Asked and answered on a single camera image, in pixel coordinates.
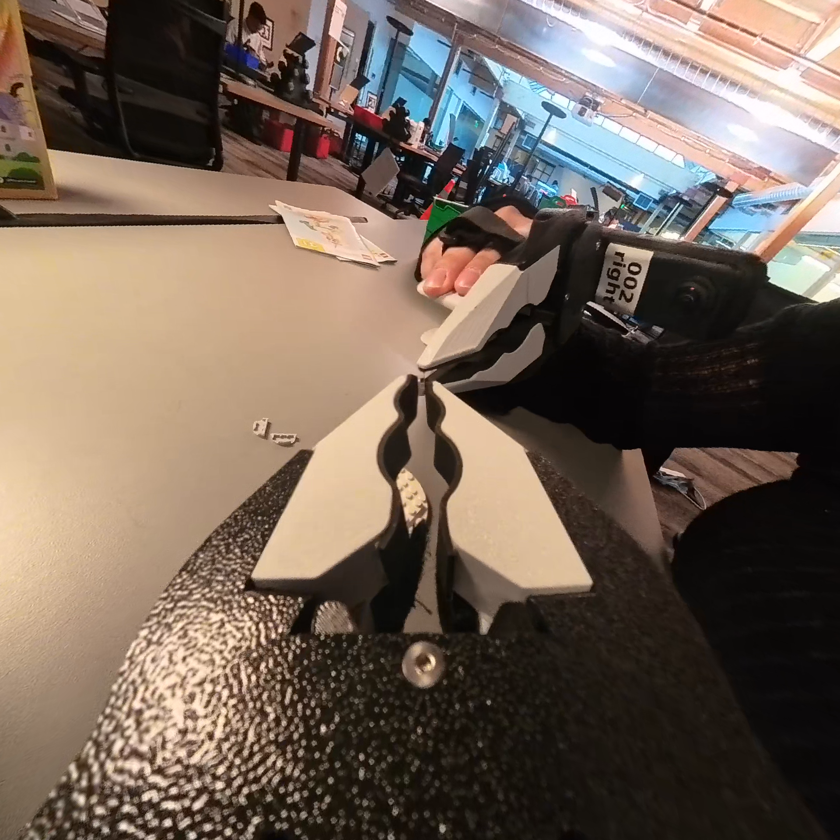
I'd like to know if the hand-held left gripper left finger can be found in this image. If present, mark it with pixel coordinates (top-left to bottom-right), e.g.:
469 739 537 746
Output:
251 375 421 634

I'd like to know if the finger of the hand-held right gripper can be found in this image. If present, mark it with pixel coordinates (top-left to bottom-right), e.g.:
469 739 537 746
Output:
417 247 563 370
428 323 551 396

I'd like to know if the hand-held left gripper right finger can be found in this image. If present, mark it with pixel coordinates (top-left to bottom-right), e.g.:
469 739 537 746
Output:
423 381 595 634

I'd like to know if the round cream lego plate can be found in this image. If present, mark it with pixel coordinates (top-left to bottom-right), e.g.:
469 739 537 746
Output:
394 467 431 534

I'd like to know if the lego instruction booklet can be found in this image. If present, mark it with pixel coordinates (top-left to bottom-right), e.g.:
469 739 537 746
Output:
338 233 399 265
269 200 383 268

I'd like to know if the yellow lego set box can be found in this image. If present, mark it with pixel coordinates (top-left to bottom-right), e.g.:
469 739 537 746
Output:
0 0 59 200

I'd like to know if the person's right hand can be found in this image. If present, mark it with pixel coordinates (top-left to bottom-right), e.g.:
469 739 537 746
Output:
415 209 534 298

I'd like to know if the stack of green trays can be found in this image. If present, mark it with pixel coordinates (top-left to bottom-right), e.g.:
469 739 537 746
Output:
420 197 475 245

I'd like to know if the black office chair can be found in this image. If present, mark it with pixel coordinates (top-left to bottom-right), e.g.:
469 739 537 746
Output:
105 0 224 173

